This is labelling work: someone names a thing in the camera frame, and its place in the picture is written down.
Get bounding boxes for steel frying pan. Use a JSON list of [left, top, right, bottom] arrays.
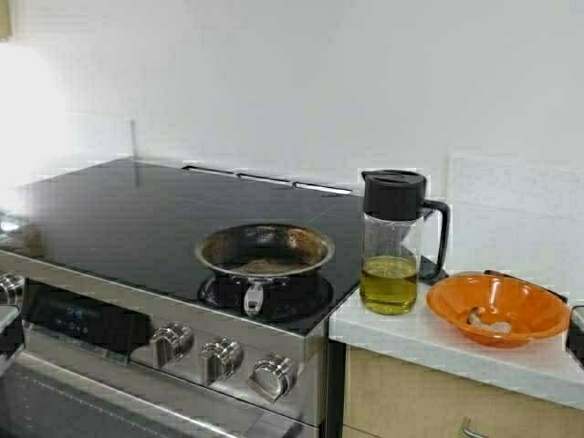
[[194, 224, 335, 319]]

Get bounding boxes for black spatula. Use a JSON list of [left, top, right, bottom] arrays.
[[420, 255, 568, 304]]

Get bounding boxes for orange plastic bowl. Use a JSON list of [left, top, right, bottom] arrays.
[[426, 275, 570, 349]]

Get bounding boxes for raw grey shrimp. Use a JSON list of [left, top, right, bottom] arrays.
[[466, 307, 512, 334]]

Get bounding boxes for middle stove knob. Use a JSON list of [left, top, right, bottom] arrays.
[[198, 338, 244, 385]]

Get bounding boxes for stove knob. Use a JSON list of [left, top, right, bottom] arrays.
[[247, 354, 297, 403], [0, 273, 25, 305], [150, 323, 194, 369], [198, 338, 244, 385]]

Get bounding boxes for right stove knob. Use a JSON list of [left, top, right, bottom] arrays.
[[247, 354, 297, 403]]

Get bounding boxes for beige wooden cabinet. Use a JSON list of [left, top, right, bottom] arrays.
[[342, 347, 583, 437]]

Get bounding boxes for stainless steel electric stove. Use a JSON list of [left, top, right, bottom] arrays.
[[1, 159, 361, 437]]

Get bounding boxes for far left stove knob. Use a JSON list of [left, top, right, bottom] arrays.
[[0, 273, 25, 305]]

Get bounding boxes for black device at right edge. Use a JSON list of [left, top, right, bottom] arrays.
[[565, 306, 584, 368]]

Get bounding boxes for metal drawer handle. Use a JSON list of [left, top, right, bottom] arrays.
[[458, 416, 494, 438]]

